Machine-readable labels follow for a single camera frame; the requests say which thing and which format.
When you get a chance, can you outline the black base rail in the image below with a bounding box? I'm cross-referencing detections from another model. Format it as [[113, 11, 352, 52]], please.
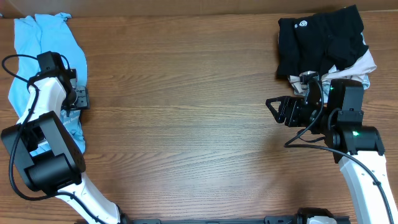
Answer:
[[130, 207, 351, 224]]

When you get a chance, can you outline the light blue printed t-shirt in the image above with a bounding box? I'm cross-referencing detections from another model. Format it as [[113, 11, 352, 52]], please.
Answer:
[[8, 12, 87, 154]]

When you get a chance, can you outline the beige folded garment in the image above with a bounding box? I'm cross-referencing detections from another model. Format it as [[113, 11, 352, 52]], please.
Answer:
[[288, 50, 377, 96]]

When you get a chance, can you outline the black folded garment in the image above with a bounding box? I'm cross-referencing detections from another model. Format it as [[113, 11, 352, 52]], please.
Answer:
[[277, 5, 369, 78]]

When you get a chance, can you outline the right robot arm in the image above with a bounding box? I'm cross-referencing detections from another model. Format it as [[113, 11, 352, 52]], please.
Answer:
[[266, 78, 397, 223]]

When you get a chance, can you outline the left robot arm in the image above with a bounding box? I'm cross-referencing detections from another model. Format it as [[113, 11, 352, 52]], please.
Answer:
[[1, 51, 131, 223]]

